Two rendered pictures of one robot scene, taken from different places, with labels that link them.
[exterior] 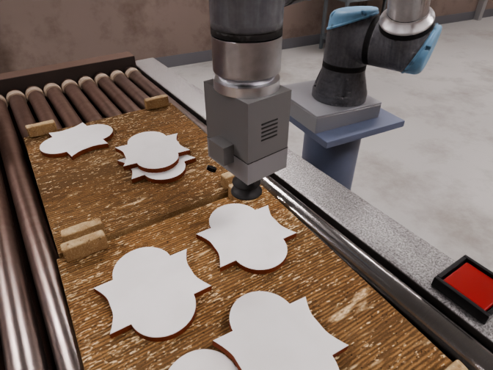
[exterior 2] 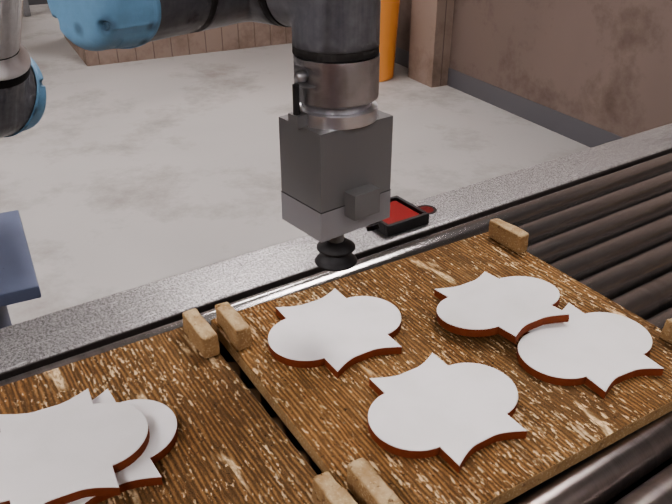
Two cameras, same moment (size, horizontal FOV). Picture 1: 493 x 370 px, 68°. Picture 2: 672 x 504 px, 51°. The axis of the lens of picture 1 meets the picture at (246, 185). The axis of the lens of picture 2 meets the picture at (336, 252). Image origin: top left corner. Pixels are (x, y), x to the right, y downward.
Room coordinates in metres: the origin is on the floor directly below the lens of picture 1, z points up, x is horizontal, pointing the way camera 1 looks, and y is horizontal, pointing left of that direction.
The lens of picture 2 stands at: (0.40, 0.62, 1.38)
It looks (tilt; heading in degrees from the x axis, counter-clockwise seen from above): 29 degrees down; 270
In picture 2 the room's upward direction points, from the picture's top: straight up
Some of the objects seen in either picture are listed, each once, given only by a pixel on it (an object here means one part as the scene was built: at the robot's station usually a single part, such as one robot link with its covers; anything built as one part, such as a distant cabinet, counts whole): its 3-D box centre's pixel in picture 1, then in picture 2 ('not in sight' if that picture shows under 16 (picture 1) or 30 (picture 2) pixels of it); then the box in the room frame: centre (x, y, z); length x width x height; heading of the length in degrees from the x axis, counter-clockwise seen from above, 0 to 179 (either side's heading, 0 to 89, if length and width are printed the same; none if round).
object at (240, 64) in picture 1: (244, 54); (333, 79); (0.41, 0.00, 1.21); 0.08 x 0.08 x 0.05
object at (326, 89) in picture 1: (341, 78); not in sight; (0.99, -0.26, 0.97); 0.15 x 0.15 x 0.10
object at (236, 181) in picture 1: (246, 182); (336, 248); (0.40, 0.00, 1.04); 0.04 x 0.04 x 0.02
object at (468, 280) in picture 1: (473, 288); (392, 216); (0.32, -0.31, 0.92); 0.06 x 0.06 x 0.01; 34
